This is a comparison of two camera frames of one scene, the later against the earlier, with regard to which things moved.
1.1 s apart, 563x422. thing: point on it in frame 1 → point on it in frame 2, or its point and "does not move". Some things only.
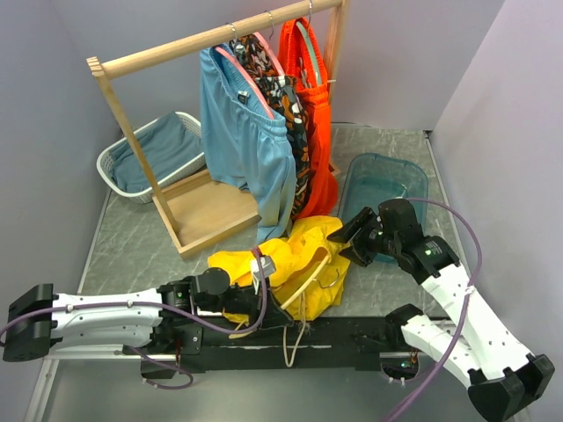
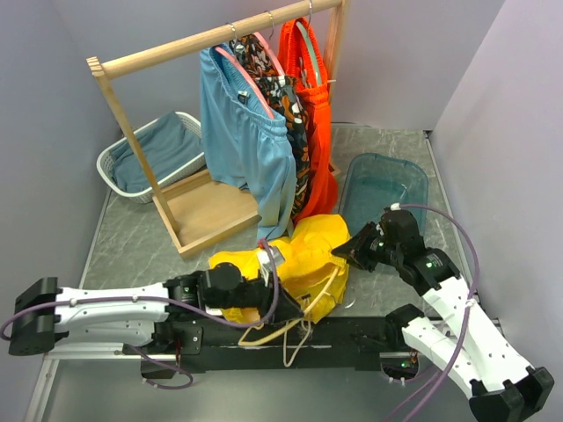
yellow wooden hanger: (292, 298) → (284, 331)
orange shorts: (303, 56) does not move
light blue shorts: (244, 145) does not move
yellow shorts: (310, 269) does not move
